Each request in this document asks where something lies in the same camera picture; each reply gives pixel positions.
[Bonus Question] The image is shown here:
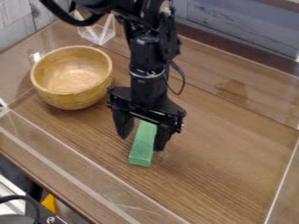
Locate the black cable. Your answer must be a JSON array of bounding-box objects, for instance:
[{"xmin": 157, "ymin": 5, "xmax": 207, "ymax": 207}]
[{"xmin": 0, "ymin": 195, "xmax": 43, "ymax": 224}]

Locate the black device with logo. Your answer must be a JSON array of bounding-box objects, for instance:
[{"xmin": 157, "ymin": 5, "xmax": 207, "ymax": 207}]
[{"xmin": 24, "ymin": 204, "xmax": 68, "ymax": 224}]

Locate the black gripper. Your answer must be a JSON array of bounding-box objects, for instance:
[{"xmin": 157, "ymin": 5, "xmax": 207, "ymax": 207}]
[{"xmin": 107, "ymin": 68, "xmax": 187, "ymax": 151}]

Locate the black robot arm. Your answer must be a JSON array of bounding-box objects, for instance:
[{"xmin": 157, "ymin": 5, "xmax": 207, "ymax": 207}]
[{"xmin": 40, "ymin": 0, "xmax": 187, "ymax": 151}]

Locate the brown wooden bowl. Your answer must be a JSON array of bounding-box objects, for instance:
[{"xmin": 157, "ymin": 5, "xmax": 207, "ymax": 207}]
[{"xmin": 31, "ymin": 45, "xmax": 113, "ymax": 110}]

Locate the green rectangular block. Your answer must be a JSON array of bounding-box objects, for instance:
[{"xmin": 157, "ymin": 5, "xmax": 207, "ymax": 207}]
[{"xmin": 128, "ymin": 121, "xmax": 156, "ymax": 167}]

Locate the clear acrylic barrier wall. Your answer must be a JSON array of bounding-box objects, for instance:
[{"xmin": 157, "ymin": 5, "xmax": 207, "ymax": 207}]
[{"xmin": 0, "ymin": 8, "xmax": 299, "ymax": 224}]

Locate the yellow object under table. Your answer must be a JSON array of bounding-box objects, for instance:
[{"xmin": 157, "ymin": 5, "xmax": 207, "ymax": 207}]
[{"xmin": 41, "ymin": 194, "xmax": 57, "ymax": 214}]

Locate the clear acrylic corner bracket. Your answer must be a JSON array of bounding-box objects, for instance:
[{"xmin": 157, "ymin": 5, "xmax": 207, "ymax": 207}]
[{"xmin": 77, "ymin": 14, "xmax": 116, "ymax": 46}]

